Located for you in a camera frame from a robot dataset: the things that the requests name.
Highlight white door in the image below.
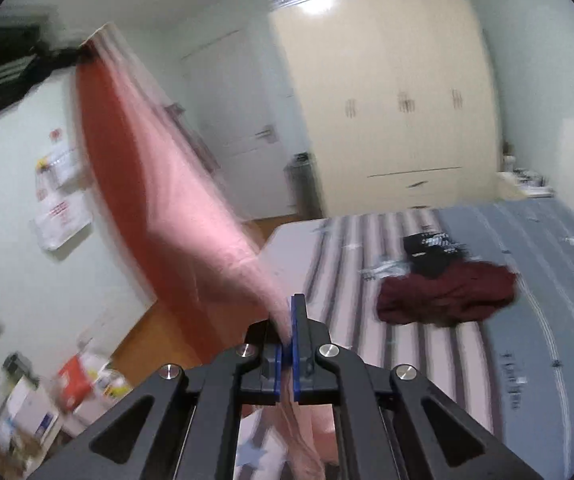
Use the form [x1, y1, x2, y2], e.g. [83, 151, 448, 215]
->
[182, 30, 293, 220]

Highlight striped grey bed sheet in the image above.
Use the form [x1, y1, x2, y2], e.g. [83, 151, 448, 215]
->
[261, 198, 574, 479]

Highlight black hanging clothes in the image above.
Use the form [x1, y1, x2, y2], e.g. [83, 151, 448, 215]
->
[0, 6, 89, 112]

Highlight pink printed t-shirt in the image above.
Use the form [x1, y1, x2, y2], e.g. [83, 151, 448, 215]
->
[74, 22, 341, 480]

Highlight cream wardrobe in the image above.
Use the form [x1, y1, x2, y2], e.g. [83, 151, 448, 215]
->
[271, 0, 500, 216]

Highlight maroon garment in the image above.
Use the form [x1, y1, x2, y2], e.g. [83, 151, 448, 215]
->
[376, 261, 518, 325]

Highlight red bag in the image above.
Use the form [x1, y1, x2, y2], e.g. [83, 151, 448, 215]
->
[57, 356, 92, 412]

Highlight wall calendar poster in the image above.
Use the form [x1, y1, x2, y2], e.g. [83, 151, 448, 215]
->
[33, 129, 93, 252]

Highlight white cardboard box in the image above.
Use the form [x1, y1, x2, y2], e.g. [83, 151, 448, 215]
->
[0, 377, 60, 450]

